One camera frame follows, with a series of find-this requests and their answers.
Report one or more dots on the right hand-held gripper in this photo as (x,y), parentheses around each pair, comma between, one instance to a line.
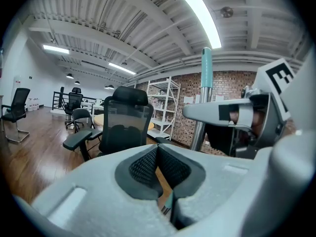
(271,102)

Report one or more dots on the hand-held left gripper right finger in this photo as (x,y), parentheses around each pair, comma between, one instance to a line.
(217,181)

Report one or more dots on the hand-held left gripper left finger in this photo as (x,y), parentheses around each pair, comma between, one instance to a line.
(103,199)

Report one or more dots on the person's right hand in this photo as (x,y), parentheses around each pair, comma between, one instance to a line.
(258,123)

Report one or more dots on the white metal shelf rack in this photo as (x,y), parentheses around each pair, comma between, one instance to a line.
(170,100)

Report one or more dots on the round wooden table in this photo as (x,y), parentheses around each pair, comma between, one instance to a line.
(98,121)

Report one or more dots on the black mesh headrest office chair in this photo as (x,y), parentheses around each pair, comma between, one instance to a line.
(126,122)

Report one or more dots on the black folding chair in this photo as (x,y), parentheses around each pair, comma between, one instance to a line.
(81,115)

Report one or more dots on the white table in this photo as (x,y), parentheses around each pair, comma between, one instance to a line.
(97,104)

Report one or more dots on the black wheeled office chair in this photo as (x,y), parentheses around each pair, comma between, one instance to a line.
(74,102)

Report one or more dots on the long ceiling light panel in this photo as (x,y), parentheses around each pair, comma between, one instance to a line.
(56,49)
(201,16)
(122,68)

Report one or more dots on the black metal railing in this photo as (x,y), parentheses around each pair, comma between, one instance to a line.
(56,99)

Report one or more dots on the white plastic jugs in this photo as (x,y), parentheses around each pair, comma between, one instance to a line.
(33,105)

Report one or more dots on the black cantilever mesh chair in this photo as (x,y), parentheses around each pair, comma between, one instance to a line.
(18,102)

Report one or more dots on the white paper wall sign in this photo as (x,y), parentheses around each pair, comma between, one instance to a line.
(188,100)
(219,97)

